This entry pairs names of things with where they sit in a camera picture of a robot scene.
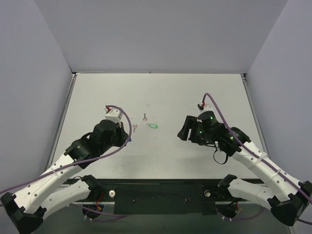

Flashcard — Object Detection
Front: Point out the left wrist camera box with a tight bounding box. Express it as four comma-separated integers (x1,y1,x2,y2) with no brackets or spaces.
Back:
105,108,123,123

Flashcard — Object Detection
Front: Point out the green key tag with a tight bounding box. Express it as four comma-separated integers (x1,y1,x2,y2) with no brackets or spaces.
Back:
147,123,158,129

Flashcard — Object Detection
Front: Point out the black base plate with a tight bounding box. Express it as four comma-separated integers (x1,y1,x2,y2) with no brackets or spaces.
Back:
80,179,247,216

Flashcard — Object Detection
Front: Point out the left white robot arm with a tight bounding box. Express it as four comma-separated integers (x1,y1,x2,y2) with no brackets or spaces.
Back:
0,120,131,234

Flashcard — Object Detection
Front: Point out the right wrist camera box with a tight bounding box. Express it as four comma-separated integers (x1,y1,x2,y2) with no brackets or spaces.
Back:
197,102,213,113

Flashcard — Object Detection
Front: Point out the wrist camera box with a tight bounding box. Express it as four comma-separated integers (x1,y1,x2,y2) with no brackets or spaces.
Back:
105,108,123,123
197,102,213,113

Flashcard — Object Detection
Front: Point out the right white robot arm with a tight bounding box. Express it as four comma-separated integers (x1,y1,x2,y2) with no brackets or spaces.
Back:
177,111,312,226

